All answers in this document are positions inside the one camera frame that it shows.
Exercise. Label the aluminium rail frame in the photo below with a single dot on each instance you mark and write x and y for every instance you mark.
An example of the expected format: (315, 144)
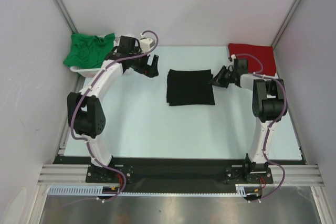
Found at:
(75, 174)

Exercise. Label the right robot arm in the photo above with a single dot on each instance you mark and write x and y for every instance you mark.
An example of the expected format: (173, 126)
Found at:
(269, 105)

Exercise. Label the green t shirt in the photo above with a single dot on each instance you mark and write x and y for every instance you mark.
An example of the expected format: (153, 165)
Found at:
(88, 52)

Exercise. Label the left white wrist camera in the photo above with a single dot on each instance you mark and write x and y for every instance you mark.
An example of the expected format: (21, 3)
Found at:
(146, 44)

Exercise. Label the white laundry basket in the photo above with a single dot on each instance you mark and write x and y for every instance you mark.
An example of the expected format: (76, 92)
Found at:
(90, 73)

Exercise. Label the right corner aluminium post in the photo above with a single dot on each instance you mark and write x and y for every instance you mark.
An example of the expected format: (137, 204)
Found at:
(290, 14)

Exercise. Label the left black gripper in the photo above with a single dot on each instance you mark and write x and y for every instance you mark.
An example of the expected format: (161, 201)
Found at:
(149, 71)

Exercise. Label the black t shirt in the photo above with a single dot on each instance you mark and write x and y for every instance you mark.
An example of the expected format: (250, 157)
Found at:
(189, 88)

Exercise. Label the left white cable duct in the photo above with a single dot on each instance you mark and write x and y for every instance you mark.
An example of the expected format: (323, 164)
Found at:
(64, 190)

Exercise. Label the folded red t shirt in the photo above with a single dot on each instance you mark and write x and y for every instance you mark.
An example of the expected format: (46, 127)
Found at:
(260, 58)

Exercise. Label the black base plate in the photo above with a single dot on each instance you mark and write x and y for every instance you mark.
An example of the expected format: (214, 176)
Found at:
(171, 175)

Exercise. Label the white cable duct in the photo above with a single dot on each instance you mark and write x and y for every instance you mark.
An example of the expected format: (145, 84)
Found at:
(64, 190)
(249, 189)

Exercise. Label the right white cable duct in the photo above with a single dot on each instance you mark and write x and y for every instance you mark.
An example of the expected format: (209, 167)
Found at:
(249, 189)

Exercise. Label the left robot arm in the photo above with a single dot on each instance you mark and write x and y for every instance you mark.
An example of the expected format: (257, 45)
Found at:
(86, 118)

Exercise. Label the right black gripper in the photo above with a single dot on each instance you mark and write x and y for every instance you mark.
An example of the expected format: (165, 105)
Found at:
(219, 77)

